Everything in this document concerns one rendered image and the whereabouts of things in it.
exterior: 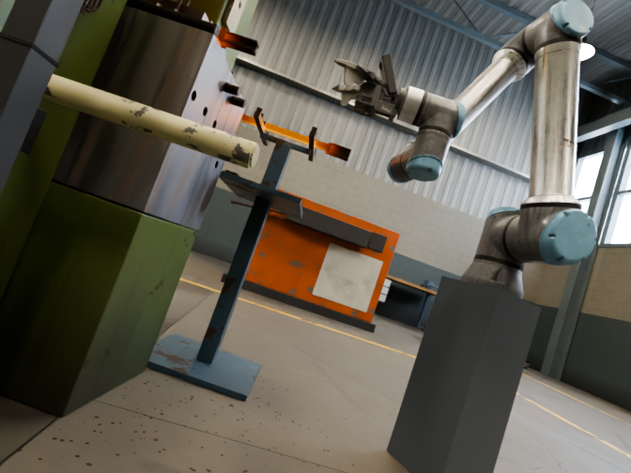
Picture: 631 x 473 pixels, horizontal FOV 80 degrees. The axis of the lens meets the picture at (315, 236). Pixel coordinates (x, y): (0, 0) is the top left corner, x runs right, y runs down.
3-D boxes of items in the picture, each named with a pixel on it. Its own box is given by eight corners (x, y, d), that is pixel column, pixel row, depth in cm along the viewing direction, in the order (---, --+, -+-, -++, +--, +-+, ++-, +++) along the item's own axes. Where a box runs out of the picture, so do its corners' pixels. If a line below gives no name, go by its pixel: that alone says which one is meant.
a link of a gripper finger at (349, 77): (335, 73, 92) (361, 93, 97) (343, 52, 93) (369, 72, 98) (328, 76, 95) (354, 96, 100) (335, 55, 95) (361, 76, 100)
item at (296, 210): (300, 219, 167) (302, 214, 167) (300, 204, 127) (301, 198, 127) (238, 196, 167) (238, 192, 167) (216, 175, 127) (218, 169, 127)
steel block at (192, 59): (198, 231, 121) (246, 105, 125) (143, 212, 83) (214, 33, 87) (40, 175, 124) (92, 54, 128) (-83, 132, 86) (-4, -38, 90)
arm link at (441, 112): (462, 133, 96) (473, 99, 97) (415, 118, 96) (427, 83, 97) (449, 146, 105) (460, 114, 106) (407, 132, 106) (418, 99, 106)
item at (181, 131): (253, 175, 65) (263, 147, 66) (247, 167, 60) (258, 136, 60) (23, 97, 67) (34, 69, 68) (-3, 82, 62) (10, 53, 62)
